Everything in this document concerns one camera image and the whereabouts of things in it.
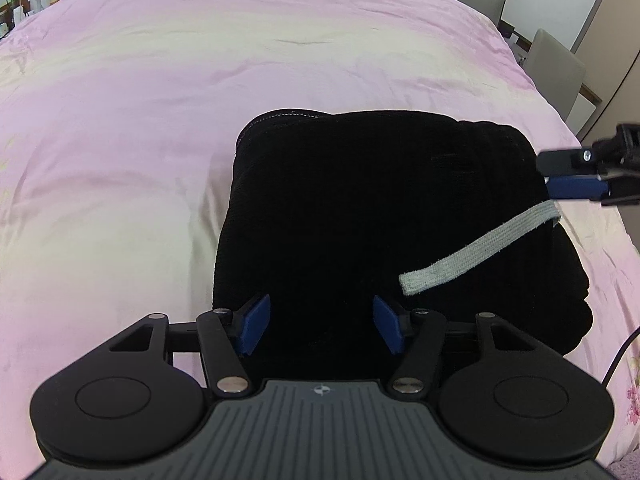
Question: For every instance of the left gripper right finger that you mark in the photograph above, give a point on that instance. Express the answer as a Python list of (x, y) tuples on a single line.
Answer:
[(496, 391)]

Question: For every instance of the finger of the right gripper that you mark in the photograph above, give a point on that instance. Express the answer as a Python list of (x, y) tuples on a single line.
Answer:
[(616, 156), (615, 188)]

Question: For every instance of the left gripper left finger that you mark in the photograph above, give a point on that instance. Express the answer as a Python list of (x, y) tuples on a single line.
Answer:
[(147, 389)]

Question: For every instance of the black pants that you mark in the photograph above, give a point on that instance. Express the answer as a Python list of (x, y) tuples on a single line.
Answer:
[(328, 211)]

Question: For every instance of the grey bedside panel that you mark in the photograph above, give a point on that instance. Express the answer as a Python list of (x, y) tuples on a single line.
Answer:
[(556, 72)]

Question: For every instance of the beige wardrobe cabinet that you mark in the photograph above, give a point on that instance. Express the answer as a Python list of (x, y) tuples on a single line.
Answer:
[(608, 44)]

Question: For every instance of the purple fluffy rug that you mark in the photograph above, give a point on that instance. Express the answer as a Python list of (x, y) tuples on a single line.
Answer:
[(628, 468)]

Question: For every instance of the pink bed sheet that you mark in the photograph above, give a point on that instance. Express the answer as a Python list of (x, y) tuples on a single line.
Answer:
[(119, 122)]

